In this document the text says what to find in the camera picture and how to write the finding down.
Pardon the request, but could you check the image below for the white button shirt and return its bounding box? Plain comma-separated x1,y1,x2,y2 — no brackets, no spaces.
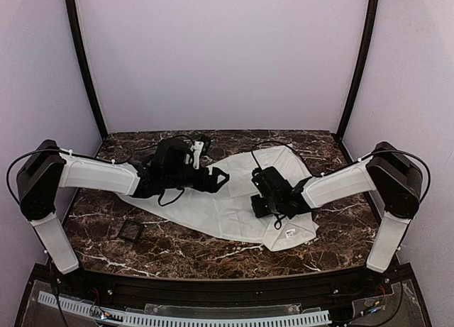
120,145,318,252

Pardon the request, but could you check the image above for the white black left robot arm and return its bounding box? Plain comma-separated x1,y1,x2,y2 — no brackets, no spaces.
16,137,230,275

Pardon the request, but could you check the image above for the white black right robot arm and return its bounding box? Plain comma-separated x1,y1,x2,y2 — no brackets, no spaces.
251,141,432,273

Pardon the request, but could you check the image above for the black square box near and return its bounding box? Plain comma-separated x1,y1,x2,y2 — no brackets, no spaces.
118,220,144,243

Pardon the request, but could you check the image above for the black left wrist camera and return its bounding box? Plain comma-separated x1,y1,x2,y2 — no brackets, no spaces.
150,136,211,174

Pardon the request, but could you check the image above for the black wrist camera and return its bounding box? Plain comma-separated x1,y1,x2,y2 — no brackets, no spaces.
150,136,211,174
252,167,292,199

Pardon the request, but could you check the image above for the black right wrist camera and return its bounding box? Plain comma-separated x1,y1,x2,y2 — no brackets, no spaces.
252,167,292,199

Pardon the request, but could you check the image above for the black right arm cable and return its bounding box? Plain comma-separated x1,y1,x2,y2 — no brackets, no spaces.
250,140,431,204

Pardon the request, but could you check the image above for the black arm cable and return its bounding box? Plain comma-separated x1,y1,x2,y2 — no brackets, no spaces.
5,148,65,214
250,140,431,204

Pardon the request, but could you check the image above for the black front table rail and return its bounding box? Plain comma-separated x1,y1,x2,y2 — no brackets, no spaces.
65,267,391,308

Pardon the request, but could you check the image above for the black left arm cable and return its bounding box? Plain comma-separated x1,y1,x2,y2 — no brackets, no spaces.
5,148,65,214

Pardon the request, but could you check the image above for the white slotted cable duct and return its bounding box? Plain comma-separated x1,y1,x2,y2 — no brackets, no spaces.
36,291,332,327

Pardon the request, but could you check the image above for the black left frame post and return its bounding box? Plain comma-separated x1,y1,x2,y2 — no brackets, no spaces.
65,0,108,140

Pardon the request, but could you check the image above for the black frame post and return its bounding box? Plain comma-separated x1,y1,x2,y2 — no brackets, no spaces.
65,0,108,140
336,0,379,141

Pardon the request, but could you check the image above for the black right frame post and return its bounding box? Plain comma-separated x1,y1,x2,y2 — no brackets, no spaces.
336,0,379,141

